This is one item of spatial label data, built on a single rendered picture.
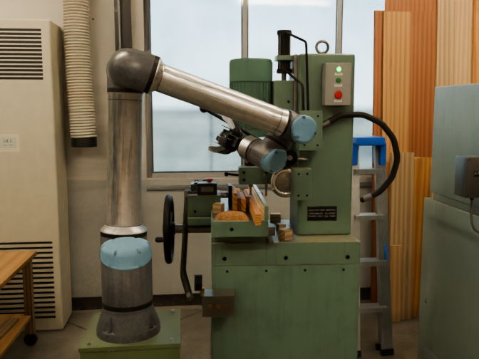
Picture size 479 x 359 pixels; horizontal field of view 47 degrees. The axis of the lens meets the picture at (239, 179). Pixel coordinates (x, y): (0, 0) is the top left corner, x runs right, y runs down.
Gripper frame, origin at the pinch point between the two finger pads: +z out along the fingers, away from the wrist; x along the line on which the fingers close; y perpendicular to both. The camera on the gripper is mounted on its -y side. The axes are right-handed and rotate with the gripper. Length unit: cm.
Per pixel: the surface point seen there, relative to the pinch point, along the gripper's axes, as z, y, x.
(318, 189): -28.9, -36.0, 4.1
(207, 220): -4.2, -11.0, 34.1
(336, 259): -47, -41, 26
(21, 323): 87, -6, 137
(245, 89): 1.1, -5.2, -19.7
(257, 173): -7.7, -22.4, 8.9
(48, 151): 131, -6, 53
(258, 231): -31.1, -10.4, 26.3
